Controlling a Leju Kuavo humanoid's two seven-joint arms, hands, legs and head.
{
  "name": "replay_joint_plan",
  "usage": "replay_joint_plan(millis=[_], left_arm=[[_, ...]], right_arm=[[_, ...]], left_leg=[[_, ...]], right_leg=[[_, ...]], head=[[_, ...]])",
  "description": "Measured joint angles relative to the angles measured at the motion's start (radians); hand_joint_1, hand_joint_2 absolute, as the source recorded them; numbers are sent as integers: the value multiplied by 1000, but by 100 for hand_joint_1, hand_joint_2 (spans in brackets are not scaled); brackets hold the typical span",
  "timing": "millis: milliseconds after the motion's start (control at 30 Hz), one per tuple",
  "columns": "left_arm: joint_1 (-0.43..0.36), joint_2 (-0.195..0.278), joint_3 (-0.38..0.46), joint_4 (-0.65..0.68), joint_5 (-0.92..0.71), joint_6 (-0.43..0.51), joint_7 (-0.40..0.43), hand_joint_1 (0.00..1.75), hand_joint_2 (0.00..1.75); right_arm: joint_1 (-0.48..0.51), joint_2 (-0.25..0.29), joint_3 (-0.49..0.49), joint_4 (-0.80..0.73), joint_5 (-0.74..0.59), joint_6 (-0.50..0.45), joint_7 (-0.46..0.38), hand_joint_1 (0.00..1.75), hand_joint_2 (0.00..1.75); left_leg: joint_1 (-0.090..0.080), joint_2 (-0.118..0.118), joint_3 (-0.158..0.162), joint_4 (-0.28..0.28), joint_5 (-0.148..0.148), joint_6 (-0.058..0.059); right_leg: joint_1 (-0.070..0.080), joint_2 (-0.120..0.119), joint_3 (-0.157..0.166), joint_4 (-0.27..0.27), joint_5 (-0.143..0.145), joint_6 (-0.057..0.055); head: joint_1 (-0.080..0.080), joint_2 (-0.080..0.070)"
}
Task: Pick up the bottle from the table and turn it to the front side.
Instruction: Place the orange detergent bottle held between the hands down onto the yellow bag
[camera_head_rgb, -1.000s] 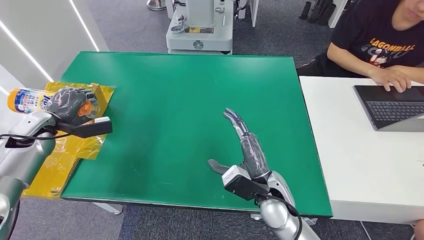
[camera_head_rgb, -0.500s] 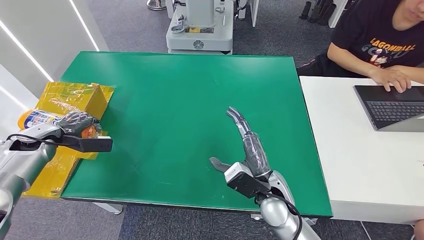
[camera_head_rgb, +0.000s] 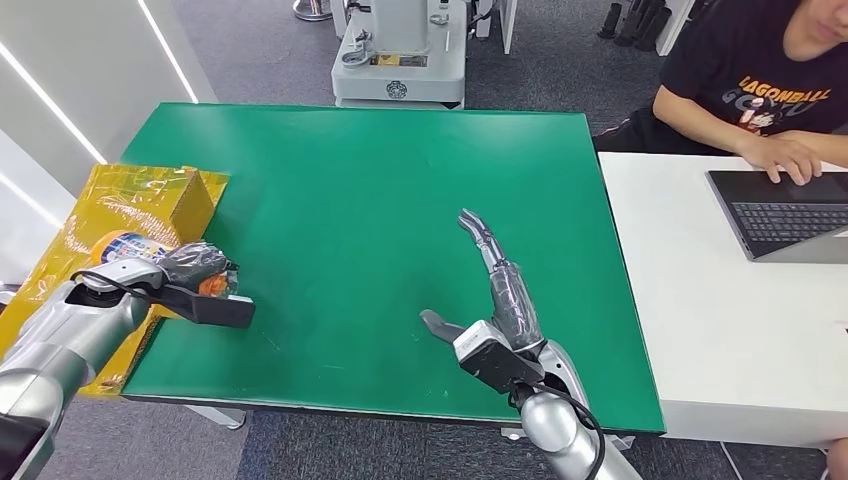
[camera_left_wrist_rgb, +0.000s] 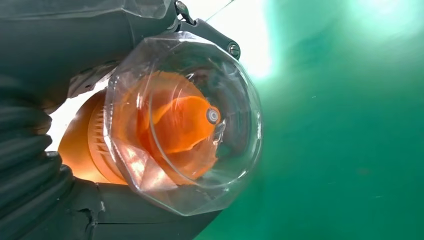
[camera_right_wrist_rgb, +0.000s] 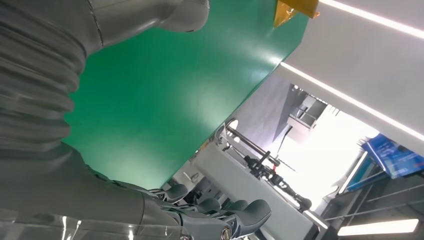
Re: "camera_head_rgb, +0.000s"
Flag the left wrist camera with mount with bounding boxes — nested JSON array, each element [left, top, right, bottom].
[[155, 282, 257, 331]]

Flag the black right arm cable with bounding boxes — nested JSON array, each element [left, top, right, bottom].
[[506, 380, 608, 480]]

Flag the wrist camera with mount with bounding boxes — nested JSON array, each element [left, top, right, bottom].
[[453, 320, 549, 397], [155, 282, 257, 331]]

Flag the white table leg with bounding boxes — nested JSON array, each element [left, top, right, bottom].
[[184, 404, 248, 431]]

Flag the black cylindrical legs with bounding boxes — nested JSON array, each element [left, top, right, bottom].
[[595, 0, 674, 54]]

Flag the white desk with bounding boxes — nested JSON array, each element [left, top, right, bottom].
[[597, 151, 848, 452]]

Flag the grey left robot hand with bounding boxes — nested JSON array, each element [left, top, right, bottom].
[[154, 241, 240, 299]]

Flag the orange bottle with label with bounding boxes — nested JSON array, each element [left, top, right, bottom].
[[88, 229, 240, 299]]

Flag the white machine base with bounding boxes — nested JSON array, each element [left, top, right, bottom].
[[330, 0, 469, 110]]

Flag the dark grey laptop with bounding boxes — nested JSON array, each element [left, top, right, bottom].
[[704, 169, 848, 266]]

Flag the person's right hand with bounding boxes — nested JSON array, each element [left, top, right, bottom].
[[737, 132, 827, 187]]

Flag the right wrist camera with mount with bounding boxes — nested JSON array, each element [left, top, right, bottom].
[[453, 320, 549, 397]]

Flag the green table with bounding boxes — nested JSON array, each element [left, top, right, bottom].
[[120, 101, 666, 436]]

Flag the white furniture panel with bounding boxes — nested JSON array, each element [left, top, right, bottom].
[[472, 0, 520, 56]]

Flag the round chrome stand base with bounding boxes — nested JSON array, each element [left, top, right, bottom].
[[292, 0, 335, 22]]

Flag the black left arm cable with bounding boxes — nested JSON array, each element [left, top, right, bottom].
[[68, 268, 175, 307]]

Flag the person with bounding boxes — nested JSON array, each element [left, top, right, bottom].
[[590, 0, 848, 187]]

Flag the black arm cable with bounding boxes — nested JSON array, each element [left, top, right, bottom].
[[506, 380, 608, 480], [68, 268, 175, 307]]

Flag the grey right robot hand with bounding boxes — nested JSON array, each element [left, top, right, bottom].
[[418, 207, 549, 355]]

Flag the yellow film-wrapped cardboard box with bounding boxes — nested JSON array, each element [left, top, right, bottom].
[[0, 162, 231, 399]]

